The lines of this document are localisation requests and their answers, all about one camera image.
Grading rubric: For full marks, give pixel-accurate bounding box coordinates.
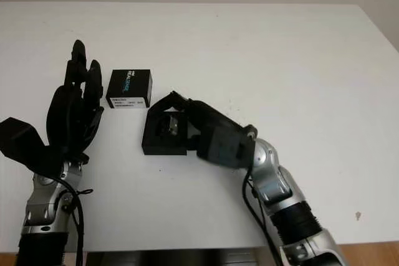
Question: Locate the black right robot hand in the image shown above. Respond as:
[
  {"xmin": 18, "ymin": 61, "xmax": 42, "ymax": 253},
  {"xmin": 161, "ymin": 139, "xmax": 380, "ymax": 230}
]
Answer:
[{"xmin": 146, "ymin": 90, "xmax": 260, "ymax": 152}]

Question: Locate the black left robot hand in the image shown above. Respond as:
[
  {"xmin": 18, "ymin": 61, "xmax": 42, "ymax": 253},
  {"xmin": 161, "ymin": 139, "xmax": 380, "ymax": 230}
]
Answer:
[{"xmin": 46, "ymin": 39, "xmax": 105, "ymax": 163}]

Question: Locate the small silver depth camera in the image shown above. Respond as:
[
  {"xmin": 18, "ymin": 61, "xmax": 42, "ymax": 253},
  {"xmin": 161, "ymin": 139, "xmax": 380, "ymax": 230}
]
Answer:
[{"xmin": 160, "ymin": 115, "xmax": 181, "ymax": 135}]

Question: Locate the black box base foam insert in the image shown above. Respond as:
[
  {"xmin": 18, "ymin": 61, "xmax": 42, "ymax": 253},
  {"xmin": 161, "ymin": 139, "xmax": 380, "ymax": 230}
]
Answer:
[{"xmin": 141, "ymin": 110, "xmax": 191, "ymax": 157}]

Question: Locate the black printed RealSense box lid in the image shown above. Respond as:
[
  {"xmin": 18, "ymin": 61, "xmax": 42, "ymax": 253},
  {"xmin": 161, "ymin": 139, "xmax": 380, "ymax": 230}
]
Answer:
[{"xmin": 105, "ymin": 69, "xmax": 153, "ymax": 110}]

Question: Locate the dark robot torso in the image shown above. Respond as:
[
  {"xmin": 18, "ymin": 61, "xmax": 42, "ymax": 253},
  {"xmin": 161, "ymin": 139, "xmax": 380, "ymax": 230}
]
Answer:
[{"xmin": 85, "ymin": 249, "xmax": 281, "ymax": 266}]

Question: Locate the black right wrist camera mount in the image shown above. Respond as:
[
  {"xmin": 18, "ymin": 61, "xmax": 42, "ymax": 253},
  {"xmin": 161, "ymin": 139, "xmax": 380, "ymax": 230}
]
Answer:
[{"xmin": 196, "ymin": 125, "xmax": 257, "ymax": 171}]

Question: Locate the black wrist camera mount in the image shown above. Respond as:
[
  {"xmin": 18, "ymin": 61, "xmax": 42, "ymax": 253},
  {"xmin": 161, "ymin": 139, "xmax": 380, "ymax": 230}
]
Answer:
[
  {"xmin": 0, "ymin": 116, "xmax": 69, "ymax": 177},
  {"xmin": 196, "ymin": 125, "xmax": 257, "ymax": 171}
]

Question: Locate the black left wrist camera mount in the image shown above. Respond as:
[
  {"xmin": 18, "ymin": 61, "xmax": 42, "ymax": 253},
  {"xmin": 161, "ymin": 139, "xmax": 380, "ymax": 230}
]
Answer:
[{"xmin": 0, "ymin": 116, "xmax": 69, "ymax": 177}]

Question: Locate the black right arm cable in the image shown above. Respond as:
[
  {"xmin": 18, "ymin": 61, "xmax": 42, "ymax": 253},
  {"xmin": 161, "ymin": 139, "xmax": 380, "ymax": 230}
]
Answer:
[{"xmin": 242, "ymin": 169, "xmax": 282, "ymax": 266}]

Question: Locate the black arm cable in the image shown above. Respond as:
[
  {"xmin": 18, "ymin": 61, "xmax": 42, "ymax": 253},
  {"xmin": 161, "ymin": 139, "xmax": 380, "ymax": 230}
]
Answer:
[
  {"xmin": 46, "ymin": 175, "xmax": 94, "ymax": 266},
  {"xmin": 242, "ymin": 169, "xmax": 282, "ymax": 266}
]

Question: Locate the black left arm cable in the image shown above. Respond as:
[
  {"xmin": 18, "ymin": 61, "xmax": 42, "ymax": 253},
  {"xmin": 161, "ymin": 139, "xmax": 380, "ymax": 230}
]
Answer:
[{"xmin": 46, "ymin": 175, "xmax": 94, "ymax": 266}]

